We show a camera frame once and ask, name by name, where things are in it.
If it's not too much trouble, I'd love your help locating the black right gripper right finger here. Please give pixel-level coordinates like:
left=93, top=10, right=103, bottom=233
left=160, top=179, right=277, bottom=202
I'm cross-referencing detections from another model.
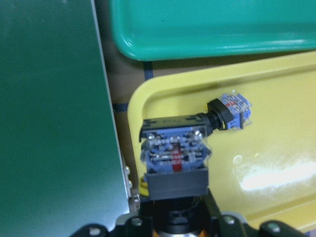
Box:
left=203, top=189, right=306, bottom=237

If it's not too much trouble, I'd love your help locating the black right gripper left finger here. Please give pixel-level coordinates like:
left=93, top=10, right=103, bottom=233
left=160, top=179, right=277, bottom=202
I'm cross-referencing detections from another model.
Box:
left=70, top=213, right=153, bottom=237

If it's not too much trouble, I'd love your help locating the yellow push button switch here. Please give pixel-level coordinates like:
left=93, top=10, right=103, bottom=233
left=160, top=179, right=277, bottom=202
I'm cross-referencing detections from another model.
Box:
left=206, top=90, right=252, bottom=130

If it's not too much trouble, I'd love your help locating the yellow plastic tray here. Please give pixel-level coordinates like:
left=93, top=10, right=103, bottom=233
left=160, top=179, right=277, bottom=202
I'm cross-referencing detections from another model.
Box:
left=128, top=52, right=316, bottom=232

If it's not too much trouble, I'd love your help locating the green conveyor belt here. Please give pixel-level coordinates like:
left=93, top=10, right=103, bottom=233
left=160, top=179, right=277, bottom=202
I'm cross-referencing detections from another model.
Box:
left=0, top=0, right=129, bottom=237

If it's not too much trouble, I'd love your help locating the green plastic tray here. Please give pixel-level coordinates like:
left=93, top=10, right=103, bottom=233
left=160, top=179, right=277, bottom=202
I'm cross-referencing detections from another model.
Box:
left=109, top=0, right=316, bottom=61

